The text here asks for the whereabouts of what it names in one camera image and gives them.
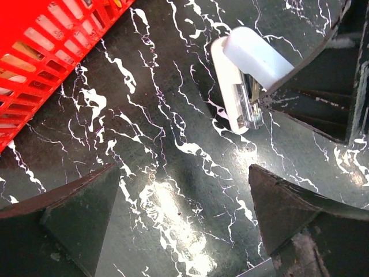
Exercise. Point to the red plastic basket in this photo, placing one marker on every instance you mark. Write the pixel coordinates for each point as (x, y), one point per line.
(41, 43)

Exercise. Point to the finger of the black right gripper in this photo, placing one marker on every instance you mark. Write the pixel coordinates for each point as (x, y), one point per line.
(328, 91)

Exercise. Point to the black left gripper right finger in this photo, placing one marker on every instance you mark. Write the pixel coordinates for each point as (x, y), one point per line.
(305, 233)

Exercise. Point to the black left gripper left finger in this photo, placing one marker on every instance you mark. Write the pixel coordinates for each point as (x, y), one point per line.
(60, 232)

